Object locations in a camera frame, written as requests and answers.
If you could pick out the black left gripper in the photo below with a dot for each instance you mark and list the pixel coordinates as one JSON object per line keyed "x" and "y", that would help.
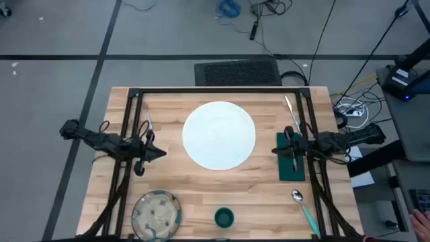
{"x": 141, "y": 151}

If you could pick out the teal and cream patterned plate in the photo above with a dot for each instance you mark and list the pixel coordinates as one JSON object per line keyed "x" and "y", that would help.
{"x": 156, "y": 215}

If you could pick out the dark green cup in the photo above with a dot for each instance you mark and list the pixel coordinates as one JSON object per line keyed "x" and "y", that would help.
{"x": 224, "y": 218}

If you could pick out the black caster wheel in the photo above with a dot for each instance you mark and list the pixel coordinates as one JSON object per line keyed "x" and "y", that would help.
{"x": 5, "y": 11}

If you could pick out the black table support beam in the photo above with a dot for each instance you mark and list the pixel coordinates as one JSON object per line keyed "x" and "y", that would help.
{"x": 376, "y": 161}

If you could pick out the black aluminium table frame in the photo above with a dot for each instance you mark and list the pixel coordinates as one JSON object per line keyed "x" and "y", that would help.
{"x": 218, "y": 90}

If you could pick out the small black plug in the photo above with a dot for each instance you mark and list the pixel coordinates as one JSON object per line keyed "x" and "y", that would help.
{"x": 391, "y": 225}

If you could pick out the grey side table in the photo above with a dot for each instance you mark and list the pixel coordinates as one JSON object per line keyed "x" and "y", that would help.
{"x": 413, "y": 134}

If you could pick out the silver fork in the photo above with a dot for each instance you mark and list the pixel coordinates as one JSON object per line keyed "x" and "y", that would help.
{"x": 149, "y": 121}

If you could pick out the silver table knife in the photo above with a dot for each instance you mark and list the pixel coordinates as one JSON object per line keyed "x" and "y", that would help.
{"x": 291, "y": 109}

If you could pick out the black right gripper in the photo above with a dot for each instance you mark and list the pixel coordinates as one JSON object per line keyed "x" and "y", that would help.
{"x": 300, "y": 146}

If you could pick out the white paper sheet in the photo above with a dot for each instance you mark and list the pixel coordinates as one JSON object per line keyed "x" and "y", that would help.
{"x": 363, "y": 178}

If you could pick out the black keypad device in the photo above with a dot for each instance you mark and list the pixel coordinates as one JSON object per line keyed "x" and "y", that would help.
{"x": 420, "y": 200}

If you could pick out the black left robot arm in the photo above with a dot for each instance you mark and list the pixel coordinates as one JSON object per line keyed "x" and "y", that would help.
{"x": 100, "y": 141}

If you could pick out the black perforated floor mat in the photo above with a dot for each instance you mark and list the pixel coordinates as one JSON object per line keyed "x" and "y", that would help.
{"x": 238, "y": 72}

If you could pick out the red object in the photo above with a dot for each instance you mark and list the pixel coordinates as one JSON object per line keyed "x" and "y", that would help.
{"x": 365, "y": 239}

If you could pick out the dark green napkin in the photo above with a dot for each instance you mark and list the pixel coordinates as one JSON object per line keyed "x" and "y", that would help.
{"x": 285, "y": 168}

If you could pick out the person's hand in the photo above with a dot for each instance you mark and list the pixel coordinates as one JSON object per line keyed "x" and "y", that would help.
{"x": 421, "y": 225}

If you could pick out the white round plate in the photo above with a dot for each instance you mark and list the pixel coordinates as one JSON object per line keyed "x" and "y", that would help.
{"x": 218, "y": 134}

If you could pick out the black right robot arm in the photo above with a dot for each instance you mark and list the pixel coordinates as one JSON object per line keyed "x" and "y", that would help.
{"x": 352, "y": 136}

